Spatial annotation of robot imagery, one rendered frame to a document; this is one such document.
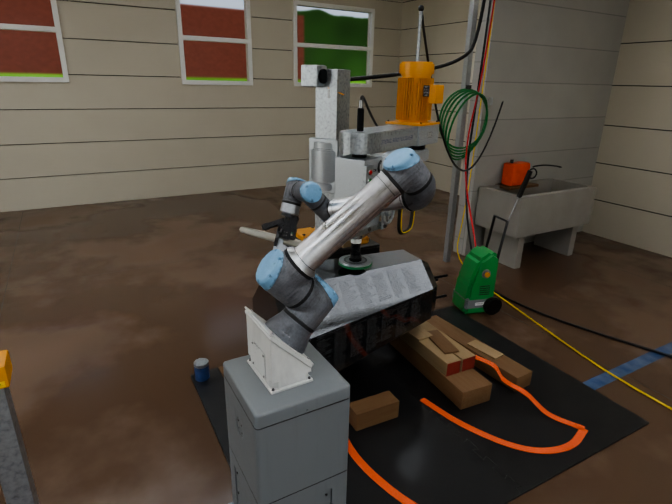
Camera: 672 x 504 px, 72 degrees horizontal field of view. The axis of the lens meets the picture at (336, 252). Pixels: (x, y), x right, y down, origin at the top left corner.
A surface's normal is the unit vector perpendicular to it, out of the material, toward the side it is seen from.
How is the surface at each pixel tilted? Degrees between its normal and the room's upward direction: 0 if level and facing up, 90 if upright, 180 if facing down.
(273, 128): 90
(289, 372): 90
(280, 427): 90
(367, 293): 45
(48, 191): 90
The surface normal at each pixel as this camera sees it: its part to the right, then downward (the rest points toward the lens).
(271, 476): 0.49, 0.31
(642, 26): -0.87, 0.15
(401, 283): 0.37, -0.45
